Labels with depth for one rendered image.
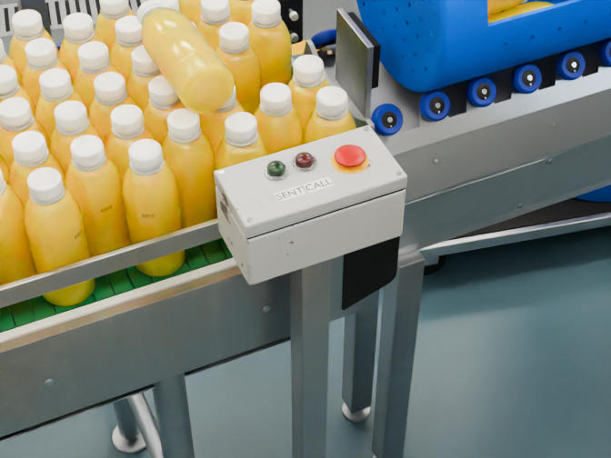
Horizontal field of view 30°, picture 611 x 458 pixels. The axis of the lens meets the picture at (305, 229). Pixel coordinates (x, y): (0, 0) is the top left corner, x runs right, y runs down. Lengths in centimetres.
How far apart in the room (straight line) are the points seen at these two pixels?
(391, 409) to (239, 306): 70
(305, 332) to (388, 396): 66
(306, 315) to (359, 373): 84
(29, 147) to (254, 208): 29
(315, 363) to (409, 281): 39
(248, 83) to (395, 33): 23
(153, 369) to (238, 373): 95
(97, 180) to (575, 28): 68
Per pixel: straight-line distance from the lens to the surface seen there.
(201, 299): 148
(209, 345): 156
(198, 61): 137
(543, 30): 159
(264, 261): 130
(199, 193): 144
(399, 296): 190
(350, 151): 132
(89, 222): 142
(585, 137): 179
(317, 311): 146
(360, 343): 221
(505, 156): 172
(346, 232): 132
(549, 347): 259
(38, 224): 136
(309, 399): 160
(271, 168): 130
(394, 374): 207
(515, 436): 243
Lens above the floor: 199
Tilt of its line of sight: 46 degrees down
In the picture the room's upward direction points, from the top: straight up
